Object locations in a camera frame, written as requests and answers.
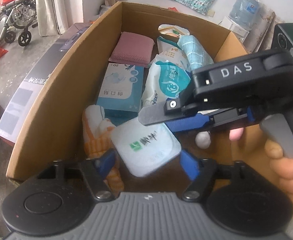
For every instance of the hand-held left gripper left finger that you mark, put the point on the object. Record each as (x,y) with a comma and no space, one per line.
(105,162)

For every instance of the white plastic bag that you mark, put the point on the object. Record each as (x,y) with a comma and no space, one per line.
(107,6)

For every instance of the small white ball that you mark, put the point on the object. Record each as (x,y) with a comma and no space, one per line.
(202,140)

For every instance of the wall outlet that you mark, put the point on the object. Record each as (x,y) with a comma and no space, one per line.
(211,13)

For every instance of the wheelchair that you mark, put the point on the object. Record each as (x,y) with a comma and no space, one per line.
(16,17)

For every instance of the white red printed packet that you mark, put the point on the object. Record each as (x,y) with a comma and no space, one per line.
(171,28)

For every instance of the floral wallpaper roll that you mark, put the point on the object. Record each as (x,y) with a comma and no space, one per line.
(264,22)

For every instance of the white blue wet wipes packet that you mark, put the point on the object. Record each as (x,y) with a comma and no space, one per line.
(166,80)

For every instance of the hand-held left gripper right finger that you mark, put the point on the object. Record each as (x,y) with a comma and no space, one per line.
(190,165)

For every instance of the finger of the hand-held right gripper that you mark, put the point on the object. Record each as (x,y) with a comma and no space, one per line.
(154,115)
(186,123)

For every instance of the white tissue pack green logo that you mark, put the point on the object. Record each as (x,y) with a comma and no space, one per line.
(146,147)

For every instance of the dark printed product box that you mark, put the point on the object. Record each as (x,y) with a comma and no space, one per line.
(36,80)

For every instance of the brown cardboard box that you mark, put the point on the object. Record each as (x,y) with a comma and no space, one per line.
(61,105)

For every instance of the pink knitted pouch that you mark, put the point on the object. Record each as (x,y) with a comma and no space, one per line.
(132,47)

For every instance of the orange white glove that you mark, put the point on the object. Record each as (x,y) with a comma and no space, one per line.
(96,135)

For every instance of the person's right hand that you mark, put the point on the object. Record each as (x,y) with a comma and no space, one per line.
(291,177)

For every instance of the blue striped towel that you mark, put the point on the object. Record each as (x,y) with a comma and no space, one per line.
(194,52)

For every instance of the beige curtain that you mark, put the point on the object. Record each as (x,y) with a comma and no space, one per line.
(59,5)

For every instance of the blue white bandage box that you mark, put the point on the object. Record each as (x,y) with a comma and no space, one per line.
(119,90)

